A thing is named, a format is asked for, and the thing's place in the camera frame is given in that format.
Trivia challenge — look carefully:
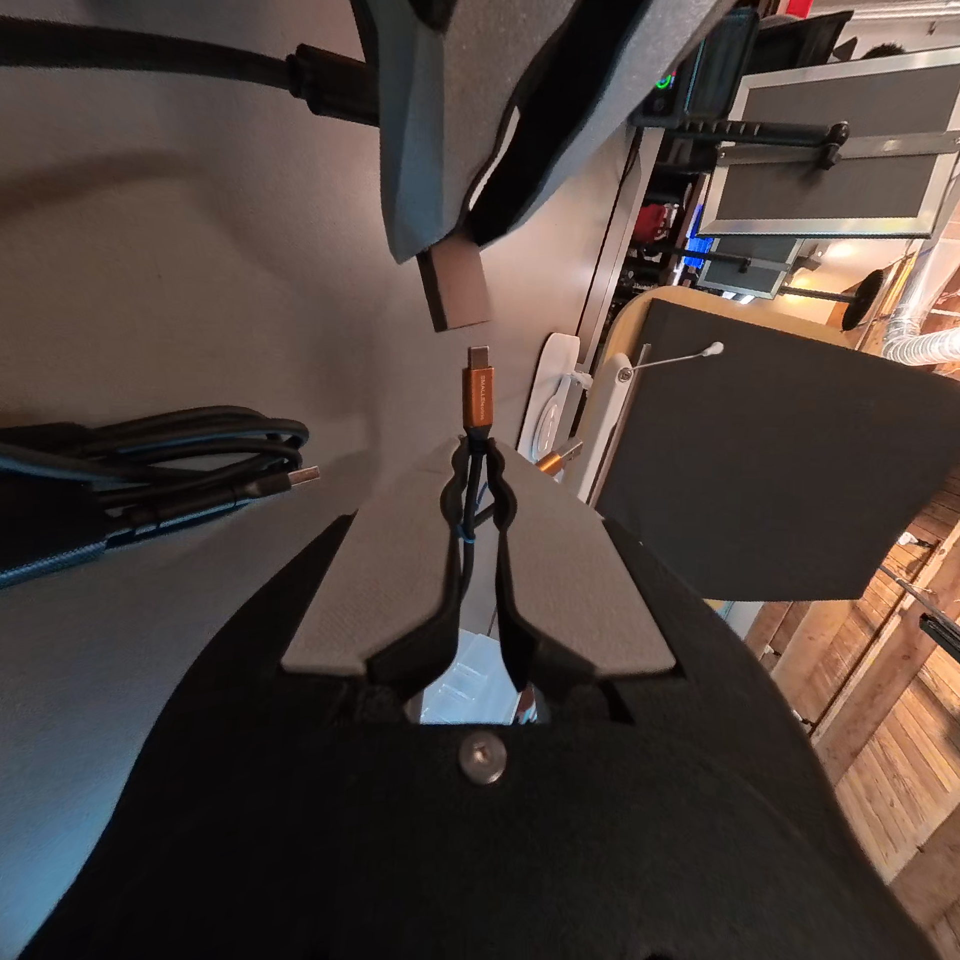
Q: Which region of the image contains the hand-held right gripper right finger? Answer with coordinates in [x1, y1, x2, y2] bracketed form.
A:
[483, 437, 676, 719]

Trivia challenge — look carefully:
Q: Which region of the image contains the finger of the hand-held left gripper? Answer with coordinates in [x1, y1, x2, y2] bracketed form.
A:
[468, 0, 740, 249]
[378, 0, 650, 264]

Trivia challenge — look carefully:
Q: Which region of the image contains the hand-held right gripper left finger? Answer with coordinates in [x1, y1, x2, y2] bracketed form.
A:
[281, 437, 472, 708]

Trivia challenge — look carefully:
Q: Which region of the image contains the orange plug usb-c cable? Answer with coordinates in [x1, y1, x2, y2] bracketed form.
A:
[448, 343, 585, 601]

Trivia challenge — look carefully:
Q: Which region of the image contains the black usb cable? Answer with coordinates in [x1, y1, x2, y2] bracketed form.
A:
[0, 16, 380, 590]

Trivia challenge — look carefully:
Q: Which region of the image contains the black charging case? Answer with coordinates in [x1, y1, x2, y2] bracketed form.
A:
[628, 6, 760, 130]

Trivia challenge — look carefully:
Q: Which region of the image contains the black board with wooden rim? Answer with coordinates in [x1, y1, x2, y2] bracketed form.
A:
[581, 287, 960, 603]

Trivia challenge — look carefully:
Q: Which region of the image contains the white board ledge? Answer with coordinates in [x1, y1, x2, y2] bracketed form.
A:
[576, 352, 640, 504]

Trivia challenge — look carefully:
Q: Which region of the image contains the white stand base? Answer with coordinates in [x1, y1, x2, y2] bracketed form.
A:
[517, 332, 595, 468]

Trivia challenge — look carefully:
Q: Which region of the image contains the small grey framed panel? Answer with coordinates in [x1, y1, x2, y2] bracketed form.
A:
[696, 236, 800, 300]

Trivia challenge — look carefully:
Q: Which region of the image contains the black round lamp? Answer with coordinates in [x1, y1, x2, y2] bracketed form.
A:
[840, 270, 888, 333]

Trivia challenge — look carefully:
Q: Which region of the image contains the grey panel with silver frame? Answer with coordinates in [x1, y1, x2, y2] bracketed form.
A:
[705, 56, 960, 241]

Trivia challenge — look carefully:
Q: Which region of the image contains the wire page clip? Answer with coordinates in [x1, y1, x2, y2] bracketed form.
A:
[630, 341, 726, 374]

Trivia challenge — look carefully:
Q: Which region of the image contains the silver ventilation duct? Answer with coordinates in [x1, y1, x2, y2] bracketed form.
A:
[883, 324, 960, 370]

